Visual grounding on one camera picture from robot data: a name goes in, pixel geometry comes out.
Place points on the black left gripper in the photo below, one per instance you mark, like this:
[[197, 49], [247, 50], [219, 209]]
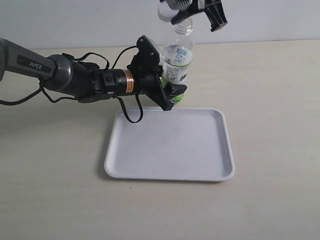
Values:
[[141, 77]]

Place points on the white plastic tray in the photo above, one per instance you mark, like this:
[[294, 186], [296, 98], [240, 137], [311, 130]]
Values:
[[184, 144]]

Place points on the white bottle cap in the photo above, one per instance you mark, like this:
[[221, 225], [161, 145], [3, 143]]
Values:
[[165, 13]]

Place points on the clear lime drink bottle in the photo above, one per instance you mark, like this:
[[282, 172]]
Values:
[[178, 55]]

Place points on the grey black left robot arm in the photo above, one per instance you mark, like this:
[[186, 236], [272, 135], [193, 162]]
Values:
[[86, 81]]

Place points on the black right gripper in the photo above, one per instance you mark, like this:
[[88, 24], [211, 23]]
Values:
[[188, 8]]

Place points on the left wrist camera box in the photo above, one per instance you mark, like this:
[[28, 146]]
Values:
[[151, 55]]

